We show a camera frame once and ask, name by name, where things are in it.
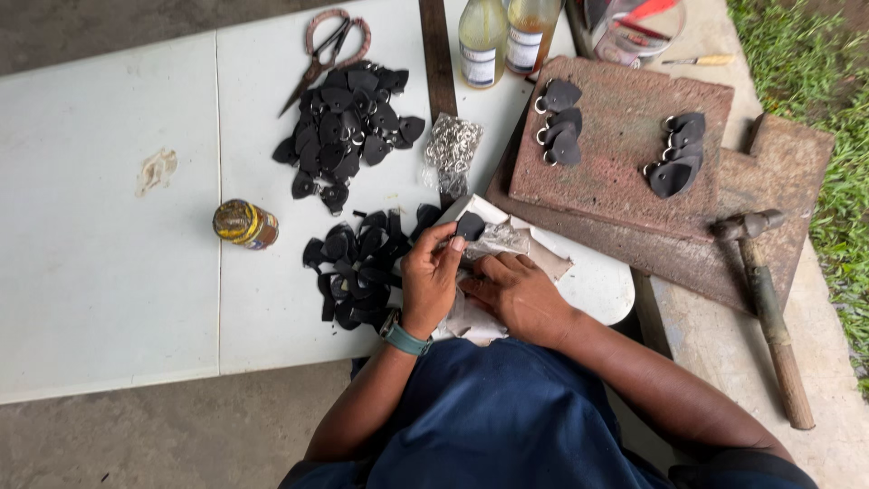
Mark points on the person's left hand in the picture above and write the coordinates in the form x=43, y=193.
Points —
x=424, y=285

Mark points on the person's right hand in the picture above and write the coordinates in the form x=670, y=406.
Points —
x=523, y=299

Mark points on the black leather piece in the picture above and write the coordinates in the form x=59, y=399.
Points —
x=471, y=225

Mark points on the heap of plain black leather cutouts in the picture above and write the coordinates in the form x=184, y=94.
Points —
x=360, y=271

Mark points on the person's dark blue clothing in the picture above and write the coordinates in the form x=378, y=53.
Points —
x=502, y=421

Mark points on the clear packet of metal rings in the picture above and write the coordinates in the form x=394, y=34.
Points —
x=451, y=146

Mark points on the black leather key fob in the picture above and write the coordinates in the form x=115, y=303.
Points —
x=690, y=136
x=562, y=95
x=555, y=133
x=565, y=151
x=690, y=121
x=686, y=153
x=570, y=118
x=672, y=178

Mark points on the heap of ringed black leather fobs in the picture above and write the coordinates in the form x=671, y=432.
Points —
x=339, y=129

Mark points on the reddish stone slab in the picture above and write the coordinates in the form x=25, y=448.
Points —
x=618, y=142

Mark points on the yellow label glue jar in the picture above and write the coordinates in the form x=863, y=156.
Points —
x=244, y=224

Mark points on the dark metal strip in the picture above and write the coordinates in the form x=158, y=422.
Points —
x=438, y=61

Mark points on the pale yellow liquid bottle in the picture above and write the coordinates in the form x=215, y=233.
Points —
x=482, y=41

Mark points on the amber liquid bottle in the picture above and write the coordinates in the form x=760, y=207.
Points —
x=529, y=41

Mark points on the large brown stone slab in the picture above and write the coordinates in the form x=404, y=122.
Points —
x=781, y=176

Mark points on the clear plastic container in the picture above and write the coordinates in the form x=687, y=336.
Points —
x=635, y=34

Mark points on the green grass patch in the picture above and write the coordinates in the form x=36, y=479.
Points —
x=815, y=81

